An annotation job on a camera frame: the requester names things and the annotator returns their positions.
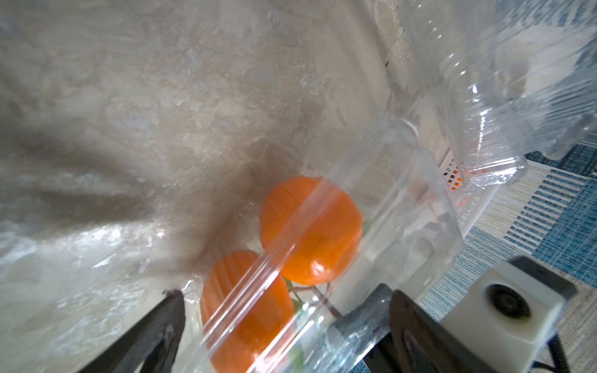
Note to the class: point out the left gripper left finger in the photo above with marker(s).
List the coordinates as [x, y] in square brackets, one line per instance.
[151, 345]

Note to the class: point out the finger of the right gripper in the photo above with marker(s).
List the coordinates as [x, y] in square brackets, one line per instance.
[351, 337]

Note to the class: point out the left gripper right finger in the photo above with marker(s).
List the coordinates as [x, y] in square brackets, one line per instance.
[423, 345]

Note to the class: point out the clear clamshell container front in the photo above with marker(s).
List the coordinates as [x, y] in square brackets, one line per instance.
[411, 236]

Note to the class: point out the clear clamshell container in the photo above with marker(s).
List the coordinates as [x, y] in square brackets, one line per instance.
[411, 236]
[506, 78]

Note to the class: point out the orange pair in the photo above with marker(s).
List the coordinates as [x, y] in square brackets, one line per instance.
[310, 229]

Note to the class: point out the white plastic perforated basket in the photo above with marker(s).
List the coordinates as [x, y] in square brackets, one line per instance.
[468, 200]

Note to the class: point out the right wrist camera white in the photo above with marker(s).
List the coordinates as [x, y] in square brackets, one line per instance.
[508, 318]

